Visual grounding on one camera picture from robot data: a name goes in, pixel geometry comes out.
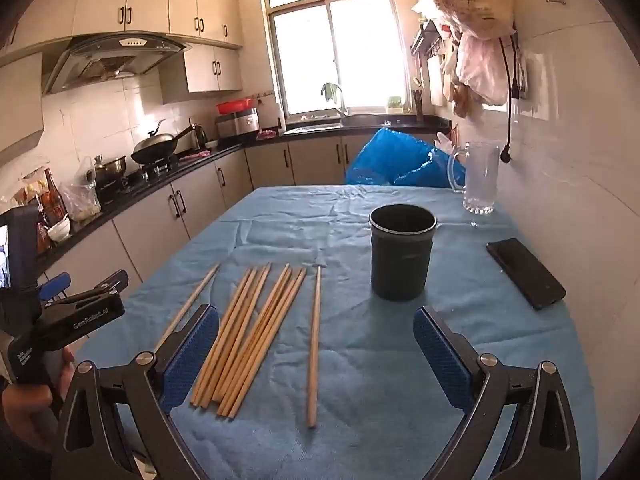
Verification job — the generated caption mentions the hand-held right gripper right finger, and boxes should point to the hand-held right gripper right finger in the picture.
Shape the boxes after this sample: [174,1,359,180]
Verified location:
[413,305,583,480]

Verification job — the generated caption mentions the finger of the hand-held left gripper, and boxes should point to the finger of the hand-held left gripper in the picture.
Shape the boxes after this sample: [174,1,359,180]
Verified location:
[44,269,131,308]
[39,271,72,303]

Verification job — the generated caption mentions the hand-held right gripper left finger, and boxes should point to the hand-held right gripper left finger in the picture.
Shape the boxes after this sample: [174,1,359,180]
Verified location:
[50,303,221,480]

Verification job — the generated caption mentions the bunch of wooden chopsticks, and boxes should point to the bunch of wooden chopsticks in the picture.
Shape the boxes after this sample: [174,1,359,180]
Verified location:
[152,261,327,430]

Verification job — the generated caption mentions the dark grey utensil holder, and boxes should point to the dark grey utensil holder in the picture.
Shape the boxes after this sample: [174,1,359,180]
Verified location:
[369,204,438,302]

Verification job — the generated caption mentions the person's left hand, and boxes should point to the person's left hand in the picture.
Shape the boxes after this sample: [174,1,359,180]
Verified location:
[0,347,76,453]

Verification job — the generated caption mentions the white bowl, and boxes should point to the white bowl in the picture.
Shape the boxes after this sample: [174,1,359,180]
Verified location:
[47,214,73,243]

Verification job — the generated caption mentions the cream base cabinets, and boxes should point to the cream base cabinets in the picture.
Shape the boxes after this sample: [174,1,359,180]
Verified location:
[37,130,453,311]

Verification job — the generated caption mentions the clear plastic bag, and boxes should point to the clear plastic bag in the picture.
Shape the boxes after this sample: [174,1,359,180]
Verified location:
[60,156,103,223]

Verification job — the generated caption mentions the brown sauce bottle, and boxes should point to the brown sauce bottle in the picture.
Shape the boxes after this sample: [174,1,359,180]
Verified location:
[42,167,66,216]

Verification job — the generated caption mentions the blue tablecloth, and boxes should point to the blue tablecloth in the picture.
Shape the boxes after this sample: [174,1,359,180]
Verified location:
[75,185,586,480]

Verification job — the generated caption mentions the metal cooking pot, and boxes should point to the metal cooking pot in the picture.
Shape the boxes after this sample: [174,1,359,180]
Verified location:
[91,155,128,192]

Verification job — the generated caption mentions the black smartphone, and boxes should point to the black smartphone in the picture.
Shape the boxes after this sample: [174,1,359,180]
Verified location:
[486,237,567,311]

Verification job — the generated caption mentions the black gas stove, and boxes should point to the black gas stove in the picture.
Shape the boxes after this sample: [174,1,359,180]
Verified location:
[122,157,181,186]

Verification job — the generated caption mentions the black wok with lid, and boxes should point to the black wok with lid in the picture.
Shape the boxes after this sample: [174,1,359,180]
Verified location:
[131,119,197,166]

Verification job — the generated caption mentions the clear glass mug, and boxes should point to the clear glass mug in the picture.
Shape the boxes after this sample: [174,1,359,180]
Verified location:
[447,141,501,216]

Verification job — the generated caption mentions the silver rice cooker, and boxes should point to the silver rice cooker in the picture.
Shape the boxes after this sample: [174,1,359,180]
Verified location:
[215,108,261,138]

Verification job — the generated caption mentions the blue plastic bag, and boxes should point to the blue plastic bag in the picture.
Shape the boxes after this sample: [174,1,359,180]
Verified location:
[345,127,468,190]

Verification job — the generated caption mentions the white plastic bag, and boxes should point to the white plastic bag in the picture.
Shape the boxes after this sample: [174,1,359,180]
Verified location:
[434,131,468,157]

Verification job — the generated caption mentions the red plastic basin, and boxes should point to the red plastic basin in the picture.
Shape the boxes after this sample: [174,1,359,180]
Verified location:
[216,98,254,116]

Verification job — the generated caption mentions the grey range hood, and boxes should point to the grey range hood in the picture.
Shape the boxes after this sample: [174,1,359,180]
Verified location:
[42,32,193,97]

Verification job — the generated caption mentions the black kitchen countertop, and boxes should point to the black kitchen countertop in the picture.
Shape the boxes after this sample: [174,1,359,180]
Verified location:
[30,112,453,271]

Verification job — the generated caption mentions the steel sink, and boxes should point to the steel sink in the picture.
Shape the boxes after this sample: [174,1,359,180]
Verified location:
[285,119,346,134]

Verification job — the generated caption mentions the white cutting board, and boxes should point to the white cutting board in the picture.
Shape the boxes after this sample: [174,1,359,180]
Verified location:
[425,54,447,107]

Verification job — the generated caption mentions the pink hanging plastic bag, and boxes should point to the pink hanging plastic bag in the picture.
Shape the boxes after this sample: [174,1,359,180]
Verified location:
[452,32,517,107]

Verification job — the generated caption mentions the kitchen window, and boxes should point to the kitchen window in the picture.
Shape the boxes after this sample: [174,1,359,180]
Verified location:
[259,0,411,121]

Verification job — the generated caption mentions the printed hanging plastic bag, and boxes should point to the printed hanging plastic bag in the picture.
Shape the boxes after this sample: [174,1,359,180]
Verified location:
[431,0,516,41]

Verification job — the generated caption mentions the black cable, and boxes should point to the black cable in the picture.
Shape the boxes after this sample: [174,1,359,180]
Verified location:
[499,35,519,163]

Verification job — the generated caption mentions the wall power socket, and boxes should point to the wall power socket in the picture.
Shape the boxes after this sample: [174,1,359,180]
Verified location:
[516,49,547,121]

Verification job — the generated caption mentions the black wall rack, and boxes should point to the black wall rack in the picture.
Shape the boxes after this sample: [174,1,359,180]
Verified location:
[410,19,453,57]

